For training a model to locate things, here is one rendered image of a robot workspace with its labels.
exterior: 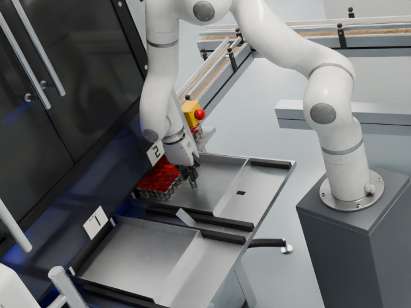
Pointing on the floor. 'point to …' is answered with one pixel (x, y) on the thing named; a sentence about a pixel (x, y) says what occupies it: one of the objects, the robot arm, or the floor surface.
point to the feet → (271, 244)
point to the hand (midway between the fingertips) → (189, 173)
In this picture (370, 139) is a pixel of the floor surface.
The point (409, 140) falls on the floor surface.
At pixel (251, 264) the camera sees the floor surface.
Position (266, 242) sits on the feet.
